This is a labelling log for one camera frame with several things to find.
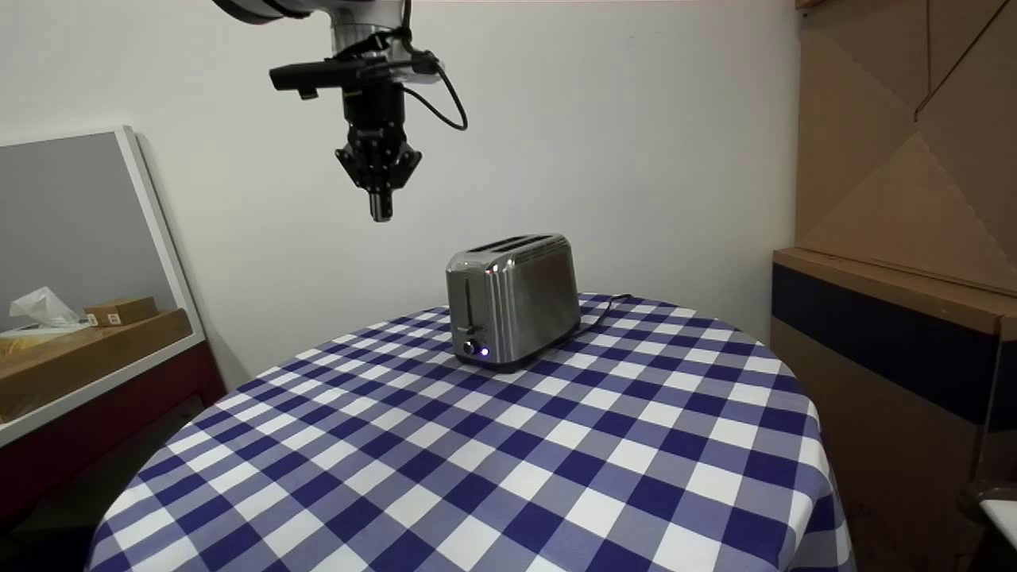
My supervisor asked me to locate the white flat object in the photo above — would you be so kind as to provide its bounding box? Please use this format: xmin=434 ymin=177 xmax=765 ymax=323
xmin=975 ymin=497 xmax=1017 ymax=558

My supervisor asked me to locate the wooden cabinet with dark band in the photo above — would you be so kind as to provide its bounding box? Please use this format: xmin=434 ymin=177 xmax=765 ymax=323
xmin=765 ymin=249 xmax=1017 ymax=572

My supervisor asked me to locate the wooden wall panel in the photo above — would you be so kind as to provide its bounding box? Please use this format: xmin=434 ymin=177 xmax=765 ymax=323
xmin=792 ymin=0 xmax=1017 ymax=301

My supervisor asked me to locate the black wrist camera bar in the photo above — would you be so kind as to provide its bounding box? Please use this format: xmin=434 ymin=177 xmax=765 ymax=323
xmin=267 ymin=46 xmax=442 ymax=102

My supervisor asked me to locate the long brown wooden box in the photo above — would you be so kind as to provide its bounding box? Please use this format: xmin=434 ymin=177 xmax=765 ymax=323
xmin=0 ymin=305 xmax=193 ymax=423

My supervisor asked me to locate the silver two-slot toaster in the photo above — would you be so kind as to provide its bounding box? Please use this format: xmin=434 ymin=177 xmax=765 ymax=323
xmin=442 ymin=233 xmax=585 ymax=376

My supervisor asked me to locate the dark red low cabinet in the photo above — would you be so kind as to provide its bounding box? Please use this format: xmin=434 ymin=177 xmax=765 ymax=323
xmin=0 ymin=340 xmax=230 ymax=530

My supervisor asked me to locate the blue white checkered tablecloth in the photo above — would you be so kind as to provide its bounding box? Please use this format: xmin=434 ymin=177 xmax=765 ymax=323
xmin=87 ymin=292 xmax=857 ymax=572

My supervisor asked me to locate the black toaster power cable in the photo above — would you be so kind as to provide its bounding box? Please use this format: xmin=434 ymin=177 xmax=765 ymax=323
xmin=574 ymin=292 xmax=642 ymax=334

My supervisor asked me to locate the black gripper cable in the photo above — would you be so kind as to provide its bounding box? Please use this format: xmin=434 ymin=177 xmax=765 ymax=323
xmin=396 ymin=63 xmax=469 ymax=135

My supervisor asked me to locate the white framed grey board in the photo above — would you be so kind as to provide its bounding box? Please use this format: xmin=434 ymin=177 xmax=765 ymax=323
xmin=0 ymin=123 xmax=207 ymax=447

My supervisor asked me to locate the crumpled white plastic bag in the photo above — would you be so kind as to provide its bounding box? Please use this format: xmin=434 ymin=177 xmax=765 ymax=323
xmin=8 ymin=283 xmax=95 ymax=337

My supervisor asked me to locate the small cardboard box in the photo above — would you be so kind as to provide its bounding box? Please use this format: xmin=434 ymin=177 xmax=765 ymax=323
xmin=82 ymin=296 xmax=161 ymax=330

